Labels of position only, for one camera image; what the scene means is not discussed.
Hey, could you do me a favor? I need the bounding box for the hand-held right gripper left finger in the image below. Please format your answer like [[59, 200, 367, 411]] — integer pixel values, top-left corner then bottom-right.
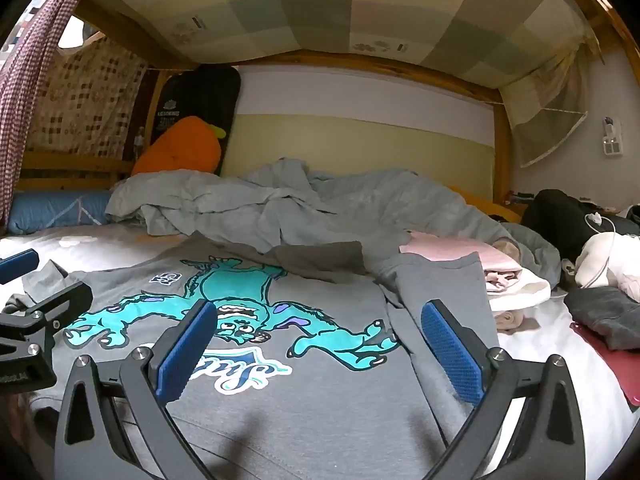
[[54, 299, 218, 480]]

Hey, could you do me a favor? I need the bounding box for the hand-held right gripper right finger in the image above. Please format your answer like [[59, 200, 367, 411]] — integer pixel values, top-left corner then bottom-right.
[[421, 300, 586, 480]]

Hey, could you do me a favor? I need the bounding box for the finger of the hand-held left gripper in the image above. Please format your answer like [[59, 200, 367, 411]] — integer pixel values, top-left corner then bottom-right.
[[0, 249, 40, 284], [0, 281, 94, 361]]

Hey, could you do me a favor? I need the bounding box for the grey monster print sweatshirt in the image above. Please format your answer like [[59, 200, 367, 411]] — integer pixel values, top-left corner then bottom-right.
[[22, 252, 501, 480]]

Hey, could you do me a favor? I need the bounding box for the blue bolster pillow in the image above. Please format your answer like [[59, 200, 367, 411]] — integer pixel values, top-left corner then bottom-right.
[[9, 191, 118, 235]]

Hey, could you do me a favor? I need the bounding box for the folded beige garment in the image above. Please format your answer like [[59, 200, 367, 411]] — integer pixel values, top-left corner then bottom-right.
[[492, 310, 531, 333]]

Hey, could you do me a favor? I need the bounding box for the folded white garment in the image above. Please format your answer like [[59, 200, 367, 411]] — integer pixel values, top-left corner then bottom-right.
[[487, 267, 552, 311]]

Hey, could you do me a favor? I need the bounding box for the folded pink garment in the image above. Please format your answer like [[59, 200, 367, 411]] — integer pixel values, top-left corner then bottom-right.
[[399, 230, 523, 293]]

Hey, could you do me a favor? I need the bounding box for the tan cloth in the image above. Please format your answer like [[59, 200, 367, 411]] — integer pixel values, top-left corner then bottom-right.
[[492, 237, 521, 261]]

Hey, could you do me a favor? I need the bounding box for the charcoal grey cloth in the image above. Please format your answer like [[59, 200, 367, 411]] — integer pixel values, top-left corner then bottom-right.
[[564, 287, 640, 351]]

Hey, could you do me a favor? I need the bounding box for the dark grey cloth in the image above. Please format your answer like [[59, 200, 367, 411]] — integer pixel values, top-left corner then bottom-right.
[[272, 241, 364, 283]]

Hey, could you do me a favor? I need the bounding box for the grey duvet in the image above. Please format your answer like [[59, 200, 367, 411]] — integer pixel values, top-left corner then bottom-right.
[[107, 157, 561, 291]]

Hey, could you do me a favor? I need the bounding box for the black clothing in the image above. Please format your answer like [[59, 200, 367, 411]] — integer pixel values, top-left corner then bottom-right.
[[522, 189, 640, 291]]

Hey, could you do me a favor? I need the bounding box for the maroon flat item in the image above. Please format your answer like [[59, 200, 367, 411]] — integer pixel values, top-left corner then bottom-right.
[[570, 322, 640, 411]]

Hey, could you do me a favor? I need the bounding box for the white plush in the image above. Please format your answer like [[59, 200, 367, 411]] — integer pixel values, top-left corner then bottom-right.
[[575, 232, 640, 303]]

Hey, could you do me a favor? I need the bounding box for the orange carrot plush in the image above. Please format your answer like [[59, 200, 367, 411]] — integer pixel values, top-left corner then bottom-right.
[[131, 116, 227, 177]]

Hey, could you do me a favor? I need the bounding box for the red checked curtain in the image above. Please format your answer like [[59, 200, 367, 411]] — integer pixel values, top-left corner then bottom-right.
[[0, 0, 101, 226]]

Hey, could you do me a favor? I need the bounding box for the black pillow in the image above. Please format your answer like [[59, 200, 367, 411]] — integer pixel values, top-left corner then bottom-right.
[[150, 65, 242, 177]]

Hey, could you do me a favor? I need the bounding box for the sheer beige curtain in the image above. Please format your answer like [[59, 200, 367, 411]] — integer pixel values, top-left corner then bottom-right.
[[500, 40, 601, 168]]

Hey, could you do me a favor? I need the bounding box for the pastel checked canopy cloth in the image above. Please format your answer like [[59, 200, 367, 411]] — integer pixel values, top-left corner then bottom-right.
[[80, 0, 596, 91]]

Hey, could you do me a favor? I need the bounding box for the white charger cable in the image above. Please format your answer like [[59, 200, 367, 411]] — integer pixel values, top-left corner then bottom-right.
[[585, 210, 621, 288]]

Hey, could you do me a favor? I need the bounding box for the wooden bed frame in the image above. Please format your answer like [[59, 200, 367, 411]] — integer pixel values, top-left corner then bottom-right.
[[15, 0, 640, 221]]

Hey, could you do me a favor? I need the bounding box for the white wall socket shelf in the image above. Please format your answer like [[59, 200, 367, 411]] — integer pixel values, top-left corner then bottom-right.
[[599, 116, 625, 157]]

